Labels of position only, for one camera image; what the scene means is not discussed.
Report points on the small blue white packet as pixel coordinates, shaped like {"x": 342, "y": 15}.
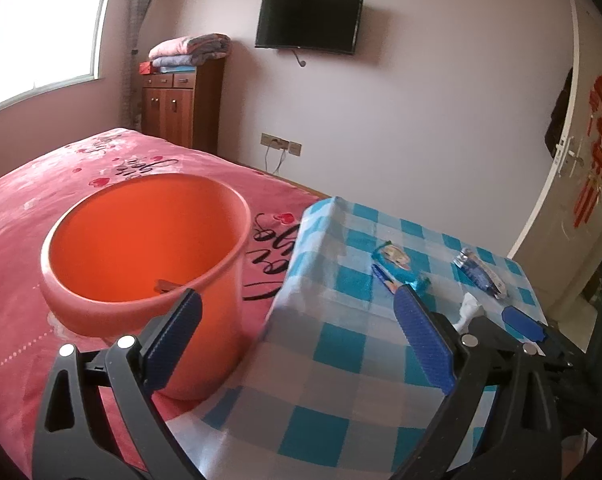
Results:
{"x": 480, "y": 274}

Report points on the blue white checkered cloth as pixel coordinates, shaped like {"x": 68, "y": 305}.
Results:
{"x": 331, "y": 389}

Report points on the wall power sockets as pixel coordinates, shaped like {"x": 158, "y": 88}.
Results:
{"x": 276, "y": 143}

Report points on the orange plastic bucket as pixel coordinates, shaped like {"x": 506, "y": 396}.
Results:
{"x": 101, "y": 259}

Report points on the pink bed cover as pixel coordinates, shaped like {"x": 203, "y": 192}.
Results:
{"x": 33, "y": 198}

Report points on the folded blankets stack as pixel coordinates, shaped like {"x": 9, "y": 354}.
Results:
{"x": 185, "y": 54}

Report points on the red door decoration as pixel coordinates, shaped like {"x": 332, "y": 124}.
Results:
{"x": 591, "y": 192}

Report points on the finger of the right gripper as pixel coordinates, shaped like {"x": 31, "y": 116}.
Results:
{"x": 536, "y": 331}

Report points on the wall mounted television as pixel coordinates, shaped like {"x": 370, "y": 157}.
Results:
{"x": 319, "y": 25}

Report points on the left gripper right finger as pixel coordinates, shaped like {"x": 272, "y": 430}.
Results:
{"x": 444, "y": 450}

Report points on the white magicday pouch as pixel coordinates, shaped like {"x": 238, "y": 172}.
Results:
{"x": 469, "y": 310}

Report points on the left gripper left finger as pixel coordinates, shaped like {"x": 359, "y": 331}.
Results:
{"x": 73, "y": 438}

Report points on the grey curtain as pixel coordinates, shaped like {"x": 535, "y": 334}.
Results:
{"x": 137, "y": 11}

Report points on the dark clothes on door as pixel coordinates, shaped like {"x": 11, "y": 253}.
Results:
{"x": 558, "y": 116}

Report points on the brown wooden cabinet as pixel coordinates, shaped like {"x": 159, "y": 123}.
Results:
{"x": 184, "y": 107}

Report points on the white door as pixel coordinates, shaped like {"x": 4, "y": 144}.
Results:
{"x": 558, "y": 259}

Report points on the small blue wrapper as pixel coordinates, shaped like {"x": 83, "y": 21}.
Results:
{"x": 393, "y": 268}

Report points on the window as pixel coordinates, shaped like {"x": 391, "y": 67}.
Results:
{"x": 48, "y": 44}

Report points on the door handle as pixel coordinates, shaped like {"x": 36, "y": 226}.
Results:
{"x": 568, "y": 156}

